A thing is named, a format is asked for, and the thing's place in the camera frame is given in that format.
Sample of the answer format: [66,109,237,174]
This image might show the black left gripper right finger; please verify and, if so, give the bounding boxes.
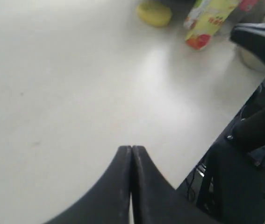
[131,146,200,224]

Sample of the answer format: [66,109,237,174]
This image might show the yellow round fruit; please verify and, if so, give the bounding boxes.
[136,0,172,27]

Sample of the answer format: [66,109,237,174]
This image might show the black robot base structure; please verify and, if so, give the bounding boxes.
[177,79,265,224]

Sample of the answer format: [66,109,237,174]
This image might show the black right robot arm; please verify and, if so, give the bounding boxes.
[230,23,265,64]

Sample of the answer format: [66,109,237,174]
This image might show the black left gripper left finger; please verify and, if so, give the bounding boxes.
[47,146,132,224]

